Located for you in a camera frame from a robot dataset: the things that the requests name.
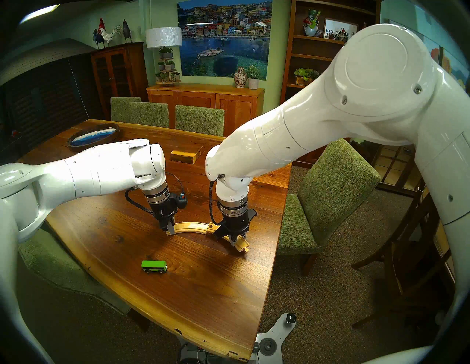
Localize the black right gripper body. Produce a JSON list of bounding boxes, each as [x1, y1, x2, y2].
[[220, 205, 251, 235]]

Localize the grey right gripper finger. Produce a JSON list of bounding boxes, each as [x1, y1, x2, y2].
[[214, 224, 237, 245], [237, 208, 258, 245]]

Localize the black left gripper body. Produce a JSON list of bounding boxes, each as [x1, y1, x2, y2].
[[149, 198, 179, 230]]

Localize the curved wooden track piece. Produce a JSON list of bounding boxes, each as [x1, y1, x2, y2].
[[206, 222, 251, 254], [167, 221, 213, 236]]

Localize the green toy bus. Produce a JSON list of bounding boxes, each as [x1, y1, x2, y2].
[[141, 260, 168, 274]]

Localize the wooden box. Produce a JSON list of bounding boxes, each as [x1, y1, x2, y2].
[[170, 143, 205, 164]]

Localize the green upholstered chair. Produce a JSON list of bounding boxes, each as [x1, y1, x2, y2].
[[129, 102, 170, 129], [110, 97, 142, 123], [18, 224, 132, 316], [175, 105, 225, 137], [277, 138, 381, 276]]

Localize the dark table leg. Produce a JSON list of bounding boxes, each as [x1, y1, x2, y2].
[[125, 307, 152, 332]]

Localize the oval tray blue inlay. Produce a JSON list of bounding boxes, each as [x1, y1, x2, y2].
[[67, 123, 121, 152]]

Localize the wooden sideboard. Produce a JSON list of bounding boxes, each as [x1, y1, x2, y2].
[[146, 83, 265, 138]]

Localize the black round disc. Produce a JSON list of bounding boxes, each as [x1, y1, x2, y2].
[[258, 337, 277, 356]]

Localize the tiered wooden plant stand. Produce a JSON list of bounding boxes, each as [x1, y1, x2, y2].
[[155, 46, 181, 87]]

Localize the plant in white pot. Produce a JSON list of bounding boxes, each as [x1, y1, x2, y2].
[[246, 65, 261, 90]]

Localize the dark wooden glass-door cabinet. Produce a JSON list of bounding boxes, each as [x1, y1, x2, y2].
[[91, 42, 149, 121]]

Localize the succulents in wooden planter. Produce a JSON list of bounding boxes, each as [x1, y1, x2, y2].
[[294, 68, 321, 86]]

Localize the dark glass-front cabinet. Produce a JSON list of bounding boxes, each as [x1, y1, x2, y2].
[[349, 138, 426, 197]]

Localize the dark slatted window blind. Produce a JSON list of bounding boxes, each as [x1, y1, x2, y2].
[[0, 39, 105, 158]]

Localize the dark wooden chair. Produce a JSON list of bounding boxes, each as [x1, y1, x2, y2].
[[351, 180, 456, 329]]

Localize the harbour town painting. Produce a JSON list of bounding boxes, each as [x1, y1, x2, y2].
[[177, 0, 273, 80]]

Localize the dark wooden bookshelf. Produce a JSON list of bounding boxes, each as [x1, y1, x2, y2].
[[280, 0, 382, 168]]

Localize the white drum lampshade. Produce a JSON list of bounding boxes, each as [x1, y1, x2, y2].
[[145, 27, 183, 49]]

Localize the white rooster figurine red comb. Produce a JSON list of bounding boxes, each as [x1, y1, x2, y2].
[[98, 18, 123, 47]]

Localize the tan wooden desk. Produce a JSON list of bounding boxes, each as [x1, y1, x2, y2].
[[433, 216, 459, 294]]

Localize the framed text sign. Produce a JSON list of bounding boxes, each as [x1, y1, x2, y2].
[[323, 18, 359, 41]]

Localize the ceiling light panel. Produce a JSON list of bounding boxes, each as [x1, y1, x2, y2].
[[18, 4, 61, 26]]

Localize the narrow landscape painting panel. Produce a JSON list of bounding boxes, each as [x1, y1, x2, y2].
[[439, 48, 470, 92]]

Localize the thin cable with blue connector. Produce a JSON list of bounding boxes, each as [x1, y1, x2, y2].
[[164, 172, 188, 210]]

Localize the black corrugated cable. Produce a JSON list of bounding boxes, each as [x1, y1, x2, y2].
[[125, 188, 158, 218], [208, 180, 225, 226]]

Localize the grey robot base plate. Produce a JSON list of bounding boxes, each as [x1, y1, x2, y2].
[[253, 314, 296, 364]]

